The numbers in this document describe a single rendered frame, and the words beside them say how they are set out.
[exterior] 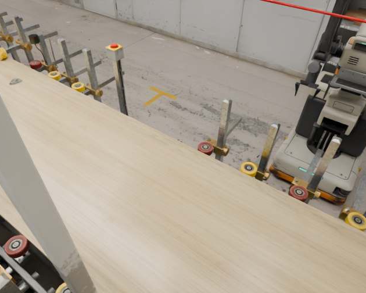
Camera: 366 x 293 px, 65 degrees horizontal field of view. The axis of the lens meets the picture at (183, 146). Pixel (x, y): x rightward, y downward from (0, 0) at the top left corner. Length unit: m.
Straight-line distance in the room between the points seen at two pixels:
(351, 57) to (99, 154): 1.55
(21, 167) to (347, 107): 1.98
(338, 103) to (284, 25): 2.08
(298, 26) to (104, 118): 2.90
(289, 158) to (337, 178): 0.37
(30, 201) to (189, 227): 0.78
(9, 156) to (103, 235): 0.79
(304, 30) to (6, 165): 3.78
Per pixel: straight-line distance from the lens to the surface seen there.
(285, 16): 4.04
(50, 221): 0.61
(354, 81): 2.07
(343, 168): 2.59
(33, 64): 2.44
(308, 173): 1.60
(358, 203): 1.62
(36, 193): 0.55
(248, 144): 2.93
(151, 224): 1.22
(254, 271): 1.16
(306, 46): 4.06
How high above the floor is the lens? 1.94
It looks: 44 degrees down
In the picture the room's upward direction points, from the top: 1 degrees clockwise
